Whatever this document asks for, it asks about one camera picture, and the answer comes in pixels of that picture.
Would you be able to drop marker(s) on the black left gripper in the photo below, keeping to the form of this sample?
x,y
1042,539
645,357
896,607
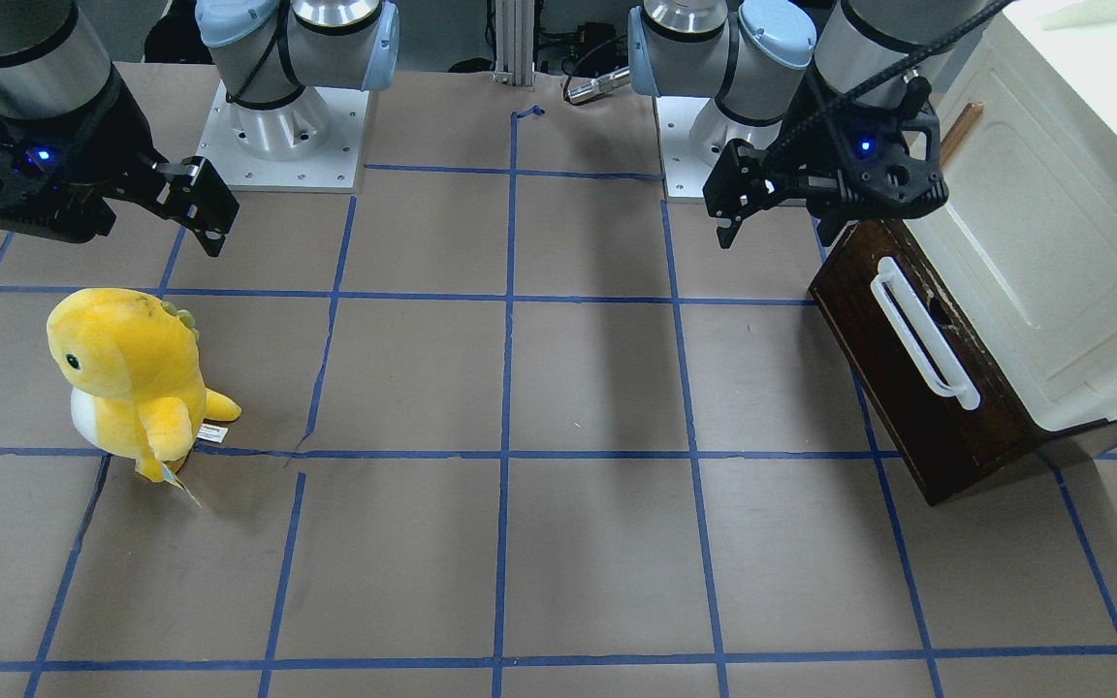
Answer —
x,y
804,166

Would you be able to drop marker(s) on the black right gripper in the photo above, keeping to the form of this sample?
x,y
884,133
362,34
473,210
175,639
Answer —
x,y
105,150

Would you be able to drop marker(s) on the white drawer handle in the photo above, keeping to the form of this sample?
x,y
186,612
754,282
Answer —
x,y
922,339

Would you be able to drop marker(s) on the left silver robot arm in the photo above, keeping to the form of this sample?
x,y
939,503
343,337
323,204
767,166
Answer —
x,y
768,65

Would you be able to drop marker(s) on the yellow dinosaur plush toy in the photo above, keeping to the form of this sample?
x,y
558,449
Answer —
x,y
133,364

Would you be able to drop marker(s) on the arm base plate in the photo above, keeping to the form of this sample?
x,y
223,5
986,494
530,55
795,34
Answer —
x,y
313,145
691,132

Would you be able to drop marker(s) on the aluminium frame post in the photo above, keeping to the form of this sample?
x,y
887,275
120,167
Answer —
x,y
514,43

